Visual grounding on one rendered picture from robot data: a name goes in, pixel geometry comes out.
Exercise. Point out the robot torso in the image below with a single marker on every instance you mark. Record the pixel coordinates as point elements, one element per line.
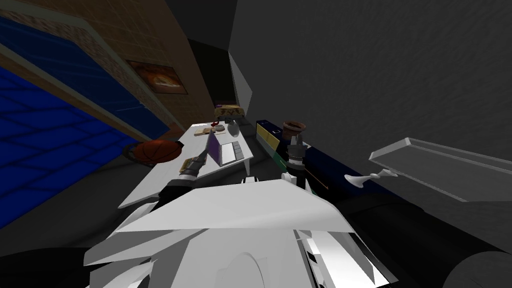
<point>240,224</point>

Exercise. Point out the brown framed wall picture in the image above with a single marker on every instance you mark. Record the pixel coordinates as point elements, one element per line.
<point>160,78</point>

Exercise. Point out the white desk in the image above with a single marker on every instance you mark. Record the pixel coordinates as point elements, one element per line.
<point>168,180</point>

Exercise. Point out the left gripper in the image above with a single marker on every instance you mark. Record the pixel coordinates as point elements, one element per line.
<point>194,164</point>

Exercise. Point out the orange basketball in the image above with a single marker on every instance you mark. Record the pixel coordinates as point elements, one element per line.
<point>156,151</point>

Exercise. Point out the tan book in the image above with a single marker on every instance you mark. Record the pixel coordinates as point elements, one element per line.
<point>202,131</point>

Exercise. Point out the grey door leaf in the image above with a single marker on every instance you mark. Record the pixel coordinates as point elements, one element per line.
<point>440,164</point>

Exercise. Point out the purple and grey laptop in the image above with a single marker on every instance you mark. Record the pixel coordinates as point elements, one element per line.
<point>224,152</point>

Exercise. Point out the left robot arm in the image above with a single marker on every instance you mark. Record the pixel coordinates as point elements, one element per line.
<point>176,188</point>

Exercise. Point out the brown patterned box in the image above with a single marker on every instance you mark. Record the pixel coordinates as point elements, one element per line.
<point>228,111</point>

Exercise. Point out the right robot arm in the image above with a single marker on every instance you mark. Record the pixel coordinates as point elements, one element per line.
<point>400,240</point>

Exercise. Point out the dark blue cabinet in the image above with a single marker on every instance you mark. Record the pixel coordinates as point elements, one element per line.
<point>336,168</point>

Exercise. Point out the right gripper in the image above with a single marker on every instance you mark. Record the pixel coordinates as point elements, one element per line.
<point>296,152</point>

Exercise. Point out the brown clay pot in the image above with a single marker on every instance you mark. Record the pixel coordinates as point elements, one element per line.
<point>294,128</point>

